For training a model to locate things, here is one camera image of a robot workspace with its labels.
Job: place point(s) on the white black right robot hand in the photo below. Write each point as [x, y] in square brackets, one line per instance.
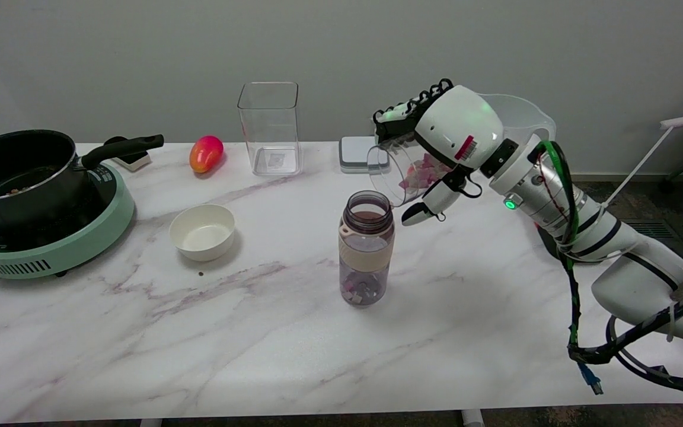
[466, 121]

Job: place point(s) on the pink white candy pieces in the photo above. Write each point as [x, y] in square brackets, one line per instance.
[424, 173]

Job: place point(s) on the small clear measuring cup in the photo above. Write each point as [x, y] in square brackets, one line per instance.
[392, 172]

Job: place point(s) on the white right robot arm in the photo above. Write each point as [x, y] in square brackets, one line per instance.
[632, 284]

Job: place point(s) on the large clear measuring jug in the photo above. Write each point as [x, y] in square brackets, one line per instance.
[525, 115]

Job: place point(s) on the clear bottle with beige band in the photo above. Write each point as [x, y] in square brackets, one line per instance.
[366, 249]

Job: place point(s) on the white grey square lid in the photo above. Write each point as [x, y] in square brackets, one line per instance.
[353, 153]

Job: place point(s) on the white zip tie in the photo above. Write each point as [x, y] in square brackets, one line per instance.
[638, 166]

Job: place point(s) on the tall clear square container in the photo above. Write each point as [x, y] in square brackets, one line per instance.
[270, 130]

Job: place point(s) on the floor vent grille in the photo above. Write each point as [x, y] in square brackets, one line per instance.
[650, 228]

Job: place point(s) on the red yellow mango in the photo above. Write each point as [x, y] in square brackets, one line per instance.
[206, 154]

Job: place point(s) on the white bowl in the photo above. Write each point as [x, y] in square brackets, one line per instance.
[202, 234]

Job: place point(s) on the white table leg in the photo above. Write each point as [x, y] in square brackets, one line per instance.
[472, 418]
[150, 423]

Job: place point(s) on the white black small device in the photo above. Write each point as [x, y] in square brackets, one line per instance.
[135, 161]

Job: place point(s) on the green induction cooker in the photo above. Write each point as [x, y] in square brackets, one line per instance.
[80, 243]

